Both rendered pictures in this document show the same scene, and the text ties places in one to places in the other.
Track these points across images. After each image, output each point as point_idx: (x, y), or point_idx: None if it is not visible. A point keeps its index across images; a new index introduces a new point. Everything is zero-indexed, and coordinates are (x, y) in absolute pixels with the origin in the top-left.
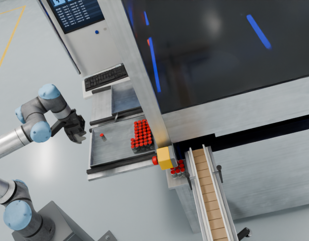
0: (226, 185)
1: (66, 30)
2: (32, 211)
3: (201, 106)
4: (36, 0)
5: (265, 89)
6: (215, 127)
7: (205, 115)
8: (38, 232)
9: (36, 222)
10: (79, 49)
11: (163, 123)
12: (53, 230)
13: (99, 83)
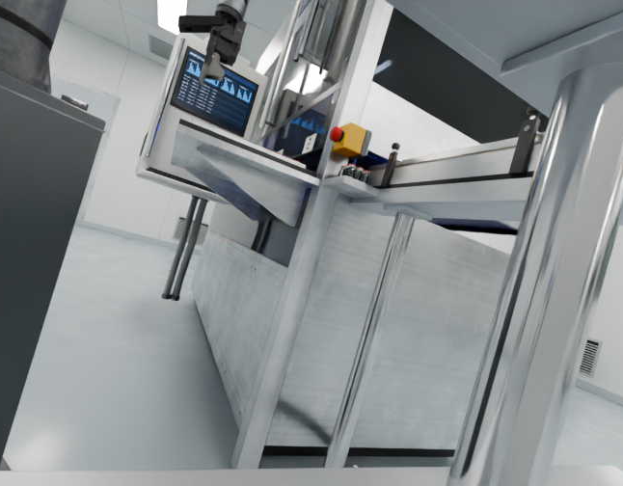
0: (365, 308)
1: (176, 102)
2: (67, 0)
3: (411, 108)
4: (179, 42)
5: (467, 139)
6: (409, 157)
7: (409, 125)
8: (26, 32)
9: (53, 16)
10: (169, 135)
11: (365, 95)
12: (45, 91)
13: (173, 175)
